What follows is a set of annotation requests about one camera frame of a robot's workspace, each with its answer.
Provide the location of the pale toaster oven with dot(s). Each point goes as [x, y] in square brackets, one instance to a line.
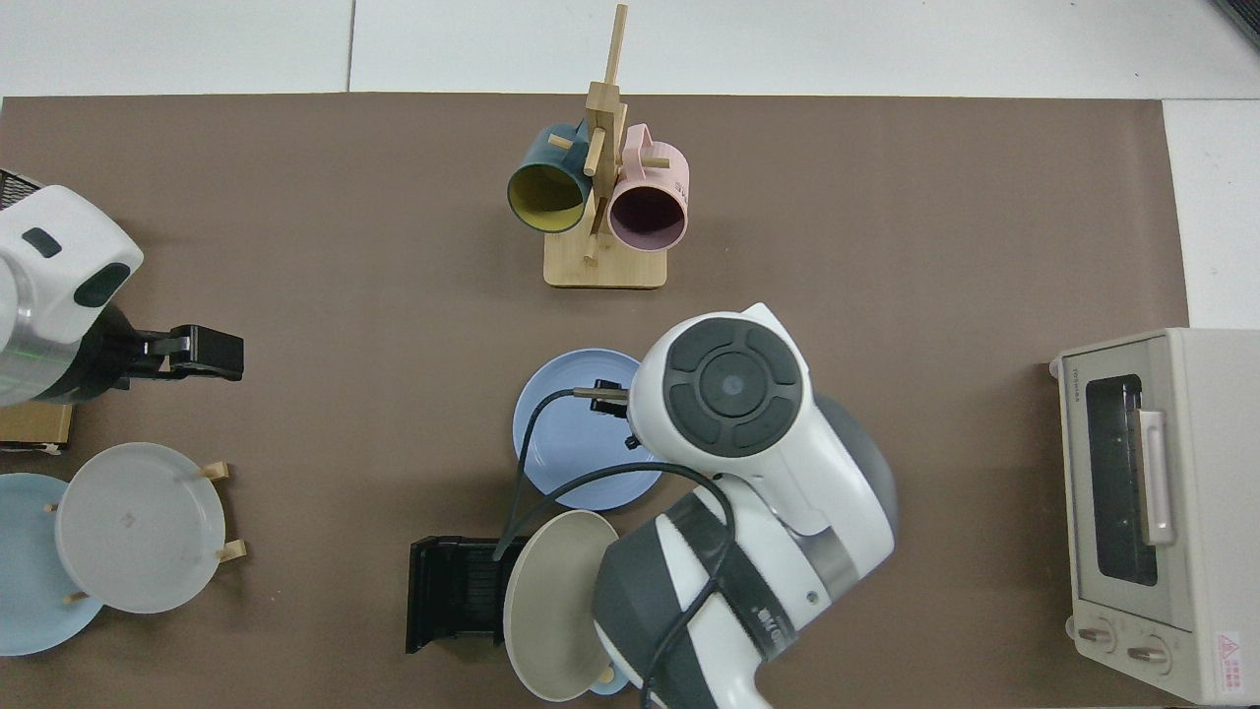
[1211, 492]

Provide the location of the light blue plate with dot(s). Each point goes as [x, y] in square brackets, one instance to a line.
[30, 571]

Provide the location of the dark grey slatted object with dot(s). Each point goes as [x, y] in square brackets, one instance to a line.
[1245, 15]

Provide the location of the dark teal cup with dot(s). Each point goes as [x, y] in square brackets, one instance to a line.
[546, 197]

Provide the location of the small blue round thing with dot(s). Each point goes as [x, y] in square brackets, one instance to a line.
[608, 686]

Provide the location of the pink cup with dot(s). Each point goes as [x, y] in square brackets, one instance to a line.
[660, 172]

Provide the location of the wooden cup stand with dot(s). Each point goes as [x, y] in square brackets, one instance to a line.
[605, 266]

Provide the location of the greyish white plate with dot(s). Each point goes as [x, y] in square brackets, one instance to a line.
[138, 527]

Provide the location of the wooden plate stand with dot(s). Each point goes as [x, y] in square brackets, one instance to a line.
[231, 550]

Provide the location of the brown table cloth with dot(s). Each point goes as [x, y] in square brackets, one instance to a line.
[345, 345]

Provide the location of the white toaster oven knob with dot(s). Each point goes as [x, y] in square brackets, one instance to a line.
[1095, 633]
[1149, 655]

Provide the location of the beige plate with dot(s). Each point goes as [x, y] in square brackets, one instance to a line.
[546, 611]

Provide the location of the black dish rack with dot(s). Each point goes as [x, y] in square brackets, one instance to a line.
[453, 591]

